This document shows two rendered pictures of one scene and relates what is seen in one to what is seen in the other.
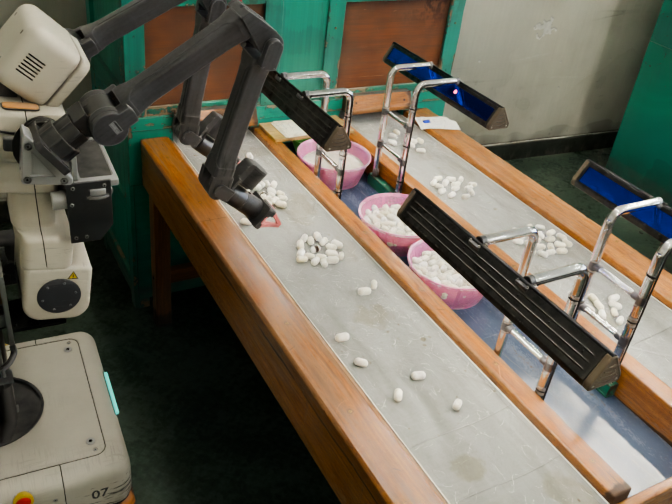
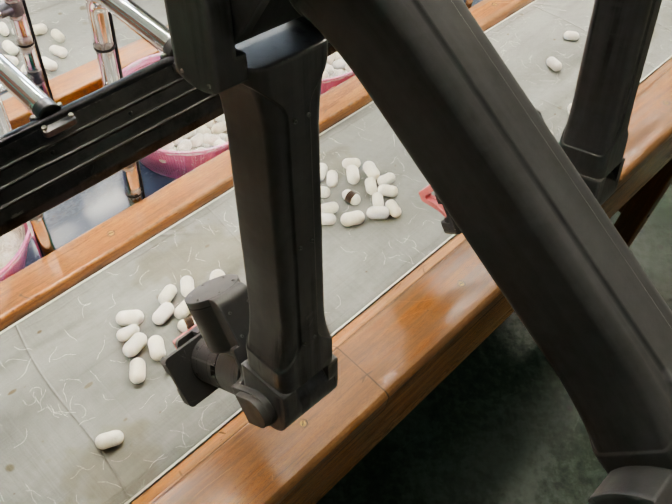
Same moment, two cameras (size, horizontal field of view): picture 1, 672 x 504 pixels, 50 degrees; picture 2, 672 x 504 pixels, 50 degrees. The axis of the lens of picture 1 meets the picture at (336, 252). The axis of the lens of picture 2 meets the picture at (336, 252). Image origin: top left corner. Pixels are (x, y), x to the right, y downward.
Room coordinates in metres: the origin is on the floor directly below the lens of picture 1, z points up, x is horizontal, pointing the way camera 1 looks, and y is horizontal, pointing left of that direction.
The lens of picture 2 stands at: (1.99, 0.79, 1.58)
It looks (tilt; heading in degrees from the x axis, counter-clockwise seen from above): 52 degrees down; 251
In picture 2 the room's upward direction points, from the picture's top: 8 degrees clockwise
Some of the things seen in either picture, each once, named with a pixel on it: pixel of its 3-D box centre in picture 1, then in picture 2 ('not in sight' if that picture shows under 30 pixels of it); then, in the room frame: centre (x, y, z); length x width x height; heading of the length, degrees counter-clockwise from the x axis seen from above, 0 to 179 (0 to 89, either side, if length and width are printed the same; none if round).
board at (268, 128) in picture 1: (306, 128); not in sight; (2.52, 0.17, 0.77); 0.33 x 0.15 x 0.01; 123
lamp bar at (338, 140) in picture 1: (290, 95); (120, 111); (2.04, 0.20, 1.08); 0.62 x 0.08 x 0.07; 33
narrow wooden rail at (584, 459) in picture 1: (381, 267); (319, 131); (1.74, -0.14, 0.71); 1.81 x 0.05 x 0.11; 33
